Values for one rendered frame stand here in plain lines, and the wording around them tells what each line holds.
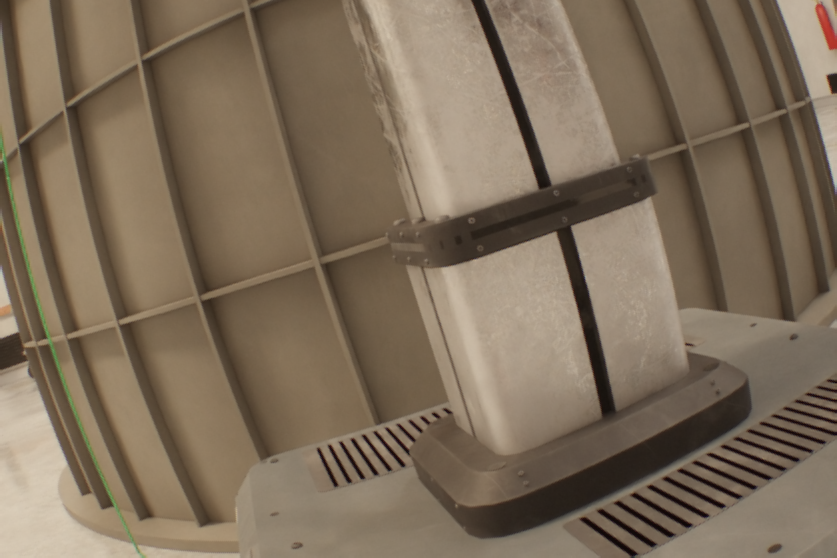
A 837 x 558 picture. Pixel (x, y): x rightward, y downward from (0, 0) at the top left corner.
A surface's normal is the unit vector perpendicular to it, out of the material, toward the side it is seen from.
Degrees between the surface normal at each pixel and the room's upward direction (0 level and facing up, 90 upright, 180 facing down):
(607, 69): 90
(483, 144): 90
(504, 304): 90
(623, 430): 45
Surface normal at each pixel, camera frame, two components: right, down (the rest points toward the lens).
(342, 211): -0.06, 0.09
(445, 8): 0.18, 0.01
